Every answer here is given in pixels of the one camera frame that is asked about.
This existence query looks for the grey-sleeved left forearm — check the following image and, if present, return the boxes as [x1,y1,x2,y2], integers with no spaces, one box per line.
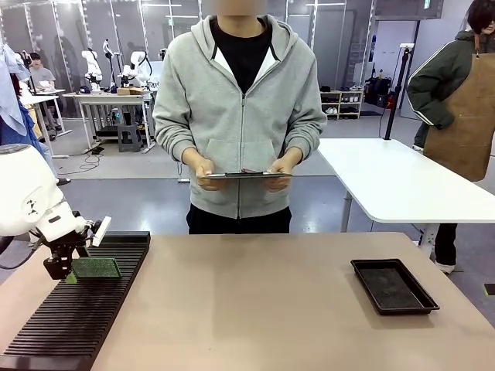
[281,123,328,164]

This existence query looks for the person in brown apron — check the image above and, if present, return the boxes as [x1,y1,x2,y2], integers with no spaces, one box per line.
[406,0,495,275]

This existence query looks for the black bags pile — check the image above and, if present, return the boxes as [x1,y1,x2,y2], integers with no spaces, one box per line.
[364,76,394,108]

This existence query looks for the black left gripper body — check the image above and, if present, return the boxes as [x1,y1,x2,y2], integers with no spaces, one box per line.
[40,230,94,261]

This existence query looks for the white slim background stand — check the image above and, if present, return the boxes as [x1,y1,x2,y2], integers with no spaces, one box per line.
[101,38,118,93]

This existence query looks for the black shallow plastic tray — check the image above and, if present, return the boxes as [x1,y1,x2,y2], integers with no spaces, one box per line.
[350,258,441,316]

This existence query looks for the black slotted PCB rack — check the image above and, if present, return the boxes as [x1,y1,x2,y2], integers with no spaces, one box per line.
[0,230,151,370]

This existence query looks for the white side table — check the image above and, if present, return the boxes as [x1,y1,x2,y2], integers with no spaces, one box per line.
[316,138,495,259]

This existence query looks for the person in blue shirt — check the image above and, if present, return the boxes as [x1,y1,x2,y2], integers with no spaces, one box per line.
[0,42,72,187]

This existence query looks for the white background desk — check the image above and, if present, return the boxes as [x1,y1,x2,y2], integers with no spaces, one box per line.
[18,88,73,160]

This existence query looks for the green PCB board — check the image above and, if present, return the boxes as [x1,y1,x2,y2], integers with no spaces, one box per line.
[71,257,122,281]

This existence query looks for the black tripod pole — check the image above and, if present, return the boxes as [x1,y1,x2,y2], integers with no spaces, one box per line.
[382,43,415,141]

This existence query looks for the grey clipboard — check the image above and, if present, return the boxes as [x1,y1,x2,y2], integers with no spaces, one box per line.
[203,171,293,180]

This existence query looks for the grey-sleeved right forearm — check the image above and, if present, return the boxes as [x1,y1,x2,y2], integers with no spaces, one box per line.
[153,123,197,165]

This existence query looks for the wooden shoe shelf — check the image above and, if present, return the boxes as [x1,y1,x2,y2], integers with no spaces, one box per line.
[319,89,365,121]

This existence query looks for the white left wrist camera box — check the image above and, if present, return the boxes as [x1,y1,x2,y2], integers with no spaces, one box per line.
[89,216,112,247]

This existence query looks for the seated person in grey shirt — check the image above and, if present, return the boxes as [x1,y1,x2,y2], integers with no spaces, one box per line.
[28,52,57,92]

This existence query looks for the person in grey hoodie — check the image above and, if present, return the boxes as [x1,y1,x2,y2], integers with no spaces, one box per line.
[152,14,328,235]

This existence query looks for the black floor cable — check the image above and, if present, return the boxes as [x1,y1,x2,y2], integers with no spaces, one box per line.
[78,145,106,173]

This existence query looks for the white background workbench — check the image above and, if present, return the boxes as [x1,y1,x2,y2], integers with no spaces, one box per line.
[61,90,156,154]

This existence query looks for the person's right hand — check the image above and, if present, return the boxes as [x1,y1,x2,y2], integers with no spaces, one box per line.
[195,157,225,192]

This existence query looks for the grey step stool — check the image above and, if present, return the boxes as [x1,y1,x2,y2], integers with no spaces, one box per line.
[117,124,142,153]

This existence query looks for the person's left hand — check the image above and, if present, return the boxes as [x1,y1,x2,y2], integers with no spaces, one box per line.
[265,158,297,192]

